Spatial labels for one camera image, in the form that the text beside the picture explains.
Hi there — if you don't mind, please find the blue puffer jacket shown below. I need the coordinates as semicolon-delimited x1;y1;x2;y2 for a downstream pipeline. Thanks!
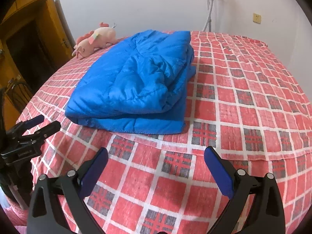
65;30;196;135

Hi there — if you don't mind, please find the black metal chair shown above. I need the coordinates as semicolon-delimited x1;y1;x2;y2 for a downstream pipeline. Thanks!
1;78;34;113

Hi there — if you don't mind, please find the wooden wardrobe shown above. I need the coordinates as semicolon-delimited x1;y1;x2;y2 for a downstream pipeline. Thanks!
1;0;73;129

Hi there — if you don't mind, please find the red plaid bed blanket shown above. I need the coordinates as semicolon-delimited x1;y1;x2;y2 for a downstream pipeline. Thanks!
19;32;311;233

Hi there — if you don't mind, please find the pink unicorn plush toy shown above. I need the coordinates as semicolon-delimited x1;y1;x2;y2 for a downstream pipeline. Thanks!
72;22;117;58

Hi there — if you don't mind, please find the grey metal stand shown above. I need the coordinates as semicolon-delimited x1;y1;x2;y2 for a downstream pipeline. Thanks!
203;0;214;32

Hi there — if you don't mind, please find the yellow wall socket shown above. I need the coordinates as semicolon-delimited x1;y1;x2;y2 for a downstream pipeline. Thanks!
253;13;262;24

